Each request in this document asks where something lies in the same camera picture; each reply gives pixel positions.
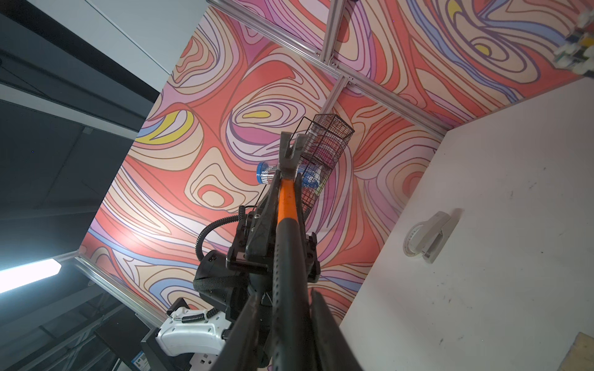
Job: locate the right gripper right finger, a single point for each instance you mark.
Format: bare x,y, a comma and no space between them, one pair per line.
332,350

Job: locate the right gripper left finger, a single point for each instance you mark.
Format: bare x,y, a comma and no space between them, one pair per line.
240,351

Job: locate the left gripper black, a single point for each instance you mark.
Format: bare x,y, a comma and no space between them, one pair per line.
253,249

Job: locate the claw hammer orange black handle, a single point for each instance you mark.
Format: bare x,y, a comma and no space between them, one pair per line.
293,342

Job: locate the wooden block with nails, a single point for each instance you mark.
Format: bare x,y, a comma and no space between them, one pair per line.
580,356

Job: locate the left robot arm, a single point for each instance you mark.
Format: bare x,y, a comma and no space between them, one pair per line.
187,331

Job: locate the cup of coloured pencils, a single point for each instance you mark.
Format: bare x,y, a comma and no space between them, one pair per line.
576,54

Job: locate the left wire basket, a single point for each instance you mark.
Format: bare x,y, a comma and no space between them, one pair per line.
327,138

